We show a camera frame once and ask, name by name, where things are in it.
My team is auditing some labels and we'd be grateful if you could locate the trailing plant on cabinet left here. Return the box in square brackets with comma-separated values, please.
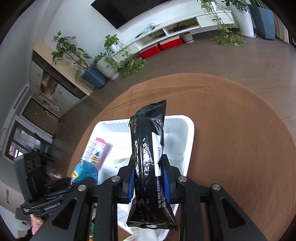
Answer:
[104, 34, 145, 78]

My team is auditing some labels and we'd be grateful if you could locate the white red snack packet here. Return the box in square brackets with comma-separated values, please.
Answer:
[122, 226, 169, 241]

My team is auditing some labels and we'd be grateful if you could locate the wooden storage cabinet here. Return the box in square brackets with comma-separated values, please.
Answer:
[30, 41, 94, 118]

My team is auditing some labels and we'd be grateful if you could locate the trailing plant on cabinet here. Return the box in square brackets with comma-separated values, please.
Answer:
[200, 0, 245, 47]
[104, 34, 145, 78]

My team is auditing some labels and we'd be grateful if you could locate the person left hand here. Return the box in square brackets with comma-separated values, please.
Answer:
[30, 214, 45, 235]

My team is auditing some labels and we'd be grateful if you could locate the black snack packet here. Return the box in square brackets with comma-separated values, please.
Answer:
[126, 100, 178, 230]

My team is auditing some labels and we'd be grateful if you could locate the trailing plant on cabinet right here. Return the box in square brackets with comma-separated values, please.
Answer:
[200, 0, 245, 47]

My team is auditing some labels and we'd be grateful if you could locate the small white pot under cabinet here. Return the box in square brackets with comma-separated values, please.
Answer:
[180, 32, 194, 43]

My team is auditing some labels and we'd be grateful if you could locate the white plastic tray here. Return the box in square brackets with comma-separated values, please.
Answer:
[81, 114, 195, 241]

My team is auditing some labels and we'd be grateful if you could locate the red storage box right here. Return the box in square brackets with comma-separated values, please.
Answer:
[159, 36, 184, 50]

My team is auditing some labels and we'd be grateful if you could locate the brown round table cloth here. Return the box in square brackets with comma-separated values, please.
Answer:
[70, 73, 295, 240]

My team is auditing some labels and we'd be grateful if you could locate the plant in ribbed white pot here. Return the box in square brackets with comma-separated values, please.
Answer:
[94, 54, 119, 80]

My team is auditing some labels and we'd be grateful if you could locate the pink cartoon snack packet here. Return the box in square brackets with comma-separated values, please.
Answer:
[82, 138, 112, 172]

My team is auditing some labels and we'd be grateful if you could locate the beige curtain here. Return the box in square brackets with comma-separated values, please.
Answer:
[273, 13, 290, 44]

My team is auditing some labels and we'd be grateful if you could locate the black wall television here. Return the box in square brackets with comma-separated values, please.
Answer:
[91, 0, 167, 29]

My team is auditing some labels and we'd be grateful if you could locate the tall plant blue pot left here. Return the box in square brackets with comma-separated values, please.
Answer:
[51, 31, 108, 89]

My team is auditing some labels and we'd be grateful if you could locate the tall plant blue pot right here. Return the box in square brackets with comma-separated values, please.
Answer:
[249, 0, 275, 40]

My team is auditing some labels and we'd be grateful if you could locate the white tv cabinet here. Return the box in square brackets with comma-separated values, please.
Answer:
[122, 10, 234, 53]

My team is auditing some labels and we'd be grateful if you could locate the red storage box left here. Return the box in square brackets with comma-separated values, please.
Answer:
[139, 43, 161, 59]

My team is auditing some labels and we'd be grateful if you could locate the red storage box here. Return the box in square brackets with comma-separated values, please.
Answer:
[159, 36, 184, 50]
[139, 43, 161, 59]

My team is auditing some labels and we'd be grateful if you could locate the plant in white tall pot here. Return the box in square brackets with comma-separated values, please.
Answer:
[224, 0, 256, 38]

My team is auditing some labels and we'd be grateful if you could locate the tall plant blue pot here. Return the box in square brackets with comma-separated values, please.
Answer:
[249, 0, 275, 40]
[51, 31, 108, 89]

